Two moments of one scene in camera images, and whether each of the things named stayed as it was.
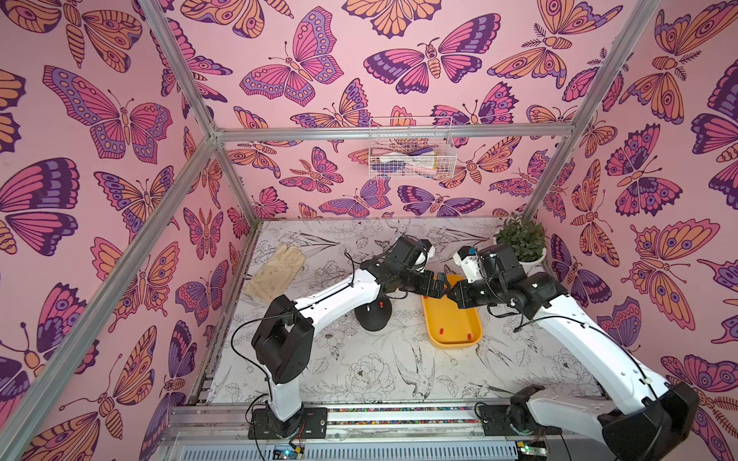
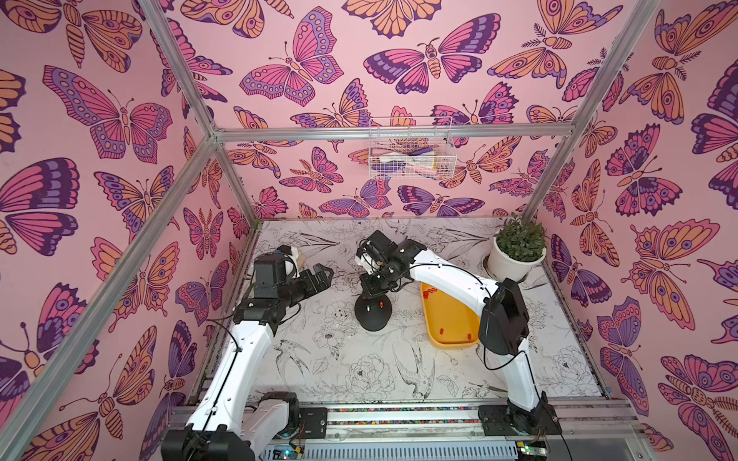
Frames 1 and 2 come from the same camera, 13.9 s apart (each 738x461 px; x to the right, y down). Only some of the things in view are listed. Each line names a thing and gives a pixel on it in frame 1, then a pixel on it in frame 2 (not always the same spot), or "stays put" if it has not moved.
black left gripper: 427,279 → 321,282
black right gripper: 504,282 → 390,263
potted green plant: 528,240 stays put
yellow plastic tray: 450,327 stays put
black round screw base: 375,314 stays put
